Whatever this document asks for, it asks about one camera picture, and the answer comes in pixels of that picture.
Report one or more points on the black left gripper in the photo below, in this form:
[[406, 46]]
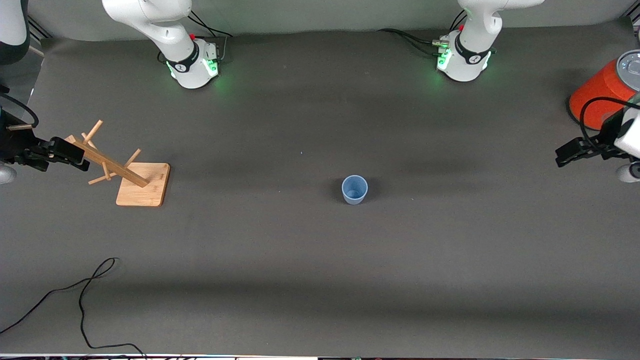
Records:
[[604, 140]]

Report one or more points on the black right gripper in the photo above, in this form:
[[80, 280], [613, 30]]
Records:
[[14, 146]]

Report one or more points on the light blue plastic cup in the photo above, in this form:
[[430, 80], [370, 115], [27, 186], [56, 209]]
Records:
[[355, 190]]

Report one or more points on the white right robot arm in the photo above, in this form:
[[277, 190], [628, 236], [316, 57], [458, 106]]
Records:
[[150, 20]]

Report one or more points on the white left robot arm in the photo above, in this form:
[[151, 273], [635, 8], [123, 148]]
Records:
[[475, 30]]

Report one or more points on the wooden cup rack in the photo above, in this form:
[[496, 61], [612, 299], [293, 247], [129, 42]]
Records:
[[142, 187]]

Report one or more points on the orange cylindrical can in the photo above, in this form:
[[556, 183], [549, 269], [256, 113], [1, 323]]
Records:
[[595, 90]]

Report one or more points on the dark grey table cloth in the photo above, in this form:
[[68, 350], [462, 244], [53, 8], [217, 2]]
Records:
[[320, 275]]

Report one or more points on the aluminium frame rail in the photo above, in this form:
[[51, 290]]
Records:
[[40, 30], [635, 19]]

